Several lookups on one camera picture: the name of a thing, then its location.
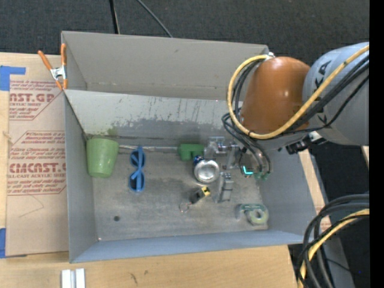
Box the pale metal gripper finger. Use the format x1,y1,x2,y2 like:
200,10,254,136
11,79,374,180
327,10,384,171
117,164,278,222
204,136,226,162
213,172,235,204

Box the silver and blue can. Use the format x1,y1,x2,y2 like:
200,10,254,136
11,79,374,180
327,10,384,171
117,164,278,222
193,154,220,184

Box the green angled block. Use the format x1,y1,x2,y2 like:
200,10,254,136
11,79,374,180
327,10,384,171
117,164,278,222
177,143,205,162

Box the black and yellow key fob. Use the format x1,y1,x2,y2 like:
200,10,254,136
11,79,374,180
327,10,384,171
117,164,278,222
179,185,211,213

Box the green and white tape roll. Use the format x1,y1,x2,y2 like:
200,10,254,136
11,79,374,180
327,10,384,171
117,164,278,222
235,203,269,226

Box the grey metal bin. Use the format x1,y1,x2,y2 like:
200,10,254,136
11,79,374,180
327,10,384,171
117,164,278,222
61,31,319,264

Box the blue sunglasses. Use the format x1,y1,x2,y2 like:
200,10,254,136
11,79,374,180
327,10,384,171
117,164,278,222
128,146,148,193

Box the green plastic cup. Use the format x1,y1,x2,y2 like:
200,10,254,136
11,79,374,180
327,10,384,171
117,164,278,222
86,137,120,179

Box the brown cardboard board, red print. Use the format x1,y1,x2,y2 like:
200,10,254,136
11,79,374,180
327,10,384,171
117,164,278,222
0,52,70,258

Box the black cylinder on white bracket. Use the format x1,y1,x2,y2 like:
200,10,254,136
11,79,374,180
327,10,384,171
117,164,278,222
285,130,327,156

